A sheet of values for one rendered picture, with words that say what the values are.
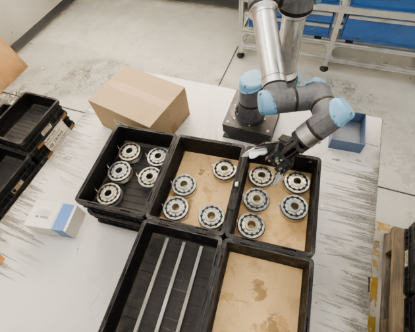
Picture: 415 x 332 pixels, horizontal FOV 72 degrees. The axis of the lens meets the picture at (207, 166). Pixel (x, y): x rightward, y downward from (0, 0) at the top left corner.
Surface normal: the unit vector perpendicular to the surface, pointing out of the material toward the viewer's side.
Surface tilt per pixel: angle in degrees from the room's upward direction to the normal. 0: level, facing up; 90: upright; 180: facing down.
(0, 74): 72
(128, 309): 0
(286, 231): 0
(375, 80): 0
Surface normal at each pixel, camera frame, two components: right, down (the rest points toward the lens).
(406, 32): -0.35, 0.80
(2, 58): 0.86, 0.11
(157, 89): -0.08, -0.54
